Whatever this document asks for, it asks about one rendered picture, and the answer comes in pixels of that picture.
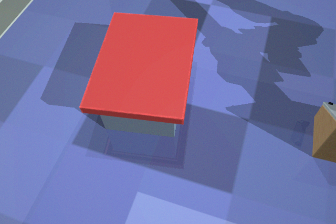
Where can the red rectangular lid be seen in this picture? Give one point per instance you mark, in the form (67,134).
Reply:
(143,69)

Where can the grey open box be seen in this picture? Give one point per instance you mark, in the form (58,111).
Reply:
(138,126)

